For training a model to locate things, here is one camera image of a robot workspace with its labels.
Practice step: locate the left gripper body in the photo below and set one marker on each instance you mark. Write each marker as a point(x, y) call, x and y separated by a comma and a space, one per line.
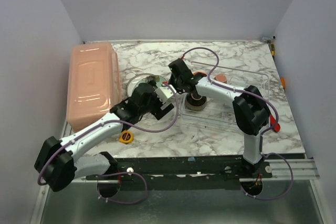
point(163, 110)

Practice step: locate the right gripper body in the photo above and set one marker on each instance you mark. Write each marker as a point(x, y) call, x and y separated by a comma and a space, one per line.
point(184, 86)

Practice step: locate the orange bowl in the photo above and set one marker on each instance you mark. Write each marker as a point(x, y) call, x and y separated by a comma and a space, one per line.
point(202, 73)

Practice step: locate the beige bowl dark rim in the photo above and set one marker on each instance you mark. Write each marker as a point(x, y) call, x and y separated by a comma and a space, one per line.
point(195, 104)

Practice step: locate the white plate red characters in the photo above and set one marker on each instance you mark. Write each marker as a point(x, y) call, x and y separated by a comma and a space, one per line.
point(138, 79)

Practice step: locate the pink floral mug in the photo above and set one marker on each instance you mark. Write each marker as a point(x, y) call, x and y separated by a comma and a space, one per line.
point(221, 78)

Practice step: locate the mint floral round plate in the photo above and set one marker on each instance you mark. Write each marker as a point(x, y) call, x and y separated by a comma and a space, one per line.
point(155, 80)

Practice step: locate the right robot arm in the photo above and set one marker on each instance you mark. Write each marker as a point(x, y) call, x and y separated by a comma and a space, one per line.
point(249, 107)

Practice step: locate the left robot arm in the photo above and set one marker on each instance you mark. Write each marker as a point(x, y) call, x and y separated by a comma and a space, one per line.
point(56, 160)

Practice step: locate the clear dish rack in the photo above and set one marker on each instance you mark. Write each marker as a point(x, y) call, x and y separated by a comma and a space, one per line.
point(218, 114)

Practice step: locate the yellow tape measure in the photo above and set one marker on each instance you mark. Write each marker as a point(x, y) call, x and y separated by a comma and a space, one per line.
point(126, 137)

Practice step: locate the pink plastic storage box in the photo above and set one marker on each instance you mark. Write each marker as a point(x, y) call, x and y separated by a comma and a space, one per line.
point(94, 83)

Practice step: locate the yellow black tool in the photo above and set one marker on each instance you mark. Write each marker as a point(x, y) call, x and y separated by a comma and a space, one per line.
point(272, 47)

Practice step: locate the red black utensil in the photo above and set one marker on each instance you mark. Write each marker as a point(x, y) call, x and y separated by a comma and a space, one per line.
point(275, 126)

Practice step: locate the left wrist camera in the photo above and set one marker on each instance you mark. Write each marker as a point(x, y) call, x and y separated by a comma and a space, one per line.
point(165, 93)

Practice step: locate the black mounting rail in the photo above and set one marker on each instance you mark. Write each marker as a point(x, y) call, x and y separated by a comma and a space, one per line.
point(184, 173)

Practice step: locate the orange clip on wall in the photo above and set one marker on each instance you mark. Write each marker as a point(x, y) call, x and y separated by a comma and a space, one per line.
point(283, 82)

